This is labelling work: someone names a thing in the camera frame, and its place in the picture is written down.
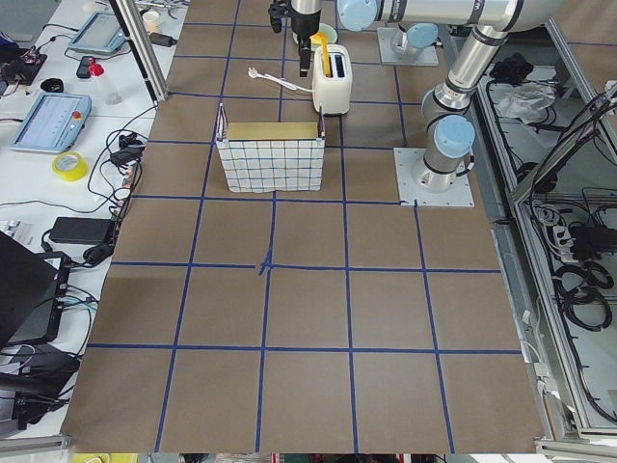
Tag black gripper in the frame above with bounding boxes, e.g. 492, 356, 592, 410
289, 0, 322, 77

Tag white two-slot toaster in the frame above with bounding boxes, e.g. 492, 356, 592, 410
312, 44, 353, 116

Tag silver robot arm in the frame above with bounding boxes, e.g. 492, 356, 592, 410
392, 22, 439, 55
337, 0, 562, 193

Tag toast slice in toaster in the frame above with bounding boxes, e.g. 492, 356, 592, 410
310, 31, 332, 77

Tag light green plate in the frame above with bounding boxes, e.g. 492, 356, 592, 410
311, 22, 337, 46

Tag white paper cup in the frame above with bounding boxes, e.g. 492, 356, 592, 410
142, 11, 162, 34

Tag white bottle red cap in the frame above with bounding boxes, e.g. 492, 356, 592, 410
88, 58, 122, 105

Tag blue teach pendant far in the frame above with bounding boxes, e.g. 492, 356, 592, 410
67, 12, 125, 55

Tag blue teach pendant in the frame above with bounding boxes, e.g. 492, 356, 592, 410
67, 12, 125, 55
10, 93, 92, 154

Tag black remote phone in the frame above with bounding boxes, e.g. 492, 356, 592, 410
76, 55, 95, 79

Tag yellow tape roll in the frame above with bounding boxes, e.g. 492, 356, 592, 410
51, 150, 88, 182

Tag blue teach pendant near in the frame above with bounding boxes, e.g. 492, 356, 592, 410
10, 93, 92, 154

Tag black power adapter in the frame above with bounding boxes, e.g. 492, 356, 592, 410
49, 217, 114, 245

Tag black laptop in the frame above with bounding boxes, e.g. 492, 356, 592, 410
1, 233, 69, 347

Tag white toaster power cable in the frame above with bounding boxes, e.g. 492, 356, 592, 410
246, 67, 314, 94

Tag wire basket with wooden shelves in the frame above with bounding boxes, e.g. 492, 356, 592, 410
216, 104, 326, 193

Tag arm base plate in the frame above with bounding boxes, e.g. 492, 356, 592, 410
377, 28, 439, 67
393, 148, 474, 208

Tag aluminium frame post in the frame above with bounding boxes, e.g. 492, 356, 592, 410
110, 0, 168, 103

